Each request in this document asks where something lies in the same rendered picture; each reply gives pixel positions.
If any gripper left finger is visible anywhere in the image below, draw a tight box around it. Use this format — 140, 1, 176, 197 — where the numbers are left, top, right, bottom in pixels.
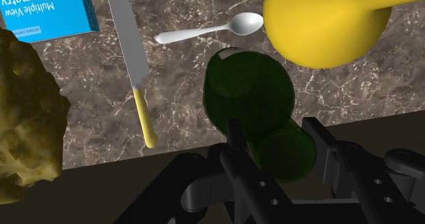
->
114, 118, 296, 224

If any blue book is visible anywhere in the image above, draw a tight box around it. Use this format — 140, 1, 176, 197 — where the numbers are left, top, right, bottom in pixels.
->
0, 0, 100, 44

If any olive yellow lumpy object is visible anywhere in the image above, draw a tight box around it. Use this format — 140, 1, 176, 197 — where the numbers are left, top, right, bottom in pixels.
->
0, 27, 72, 205

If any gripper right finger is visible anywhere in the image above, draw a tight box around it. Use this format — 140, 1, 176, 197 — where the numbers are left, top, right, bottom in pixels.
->
301, 116, 425, 224

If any yellow handled bread knife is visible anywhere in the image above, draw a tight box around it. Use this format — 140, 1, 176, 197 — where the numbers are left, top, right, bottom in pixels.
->
107, 0, 159, 149

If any yellow rounded vessel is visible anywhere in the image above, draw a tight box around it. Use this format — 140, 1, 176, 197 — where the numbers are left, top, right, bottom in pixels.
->
263, 0, 425, 69

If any dark green glass bottle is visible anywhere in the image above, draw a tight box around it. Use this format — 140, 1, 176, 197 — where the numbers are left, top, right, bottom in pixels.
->
202, 46, 317, 185

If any silver spoon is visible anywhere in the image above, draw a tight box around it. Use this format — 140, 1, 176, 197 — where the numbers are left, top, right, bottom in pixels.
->
155, 12, 264, 45

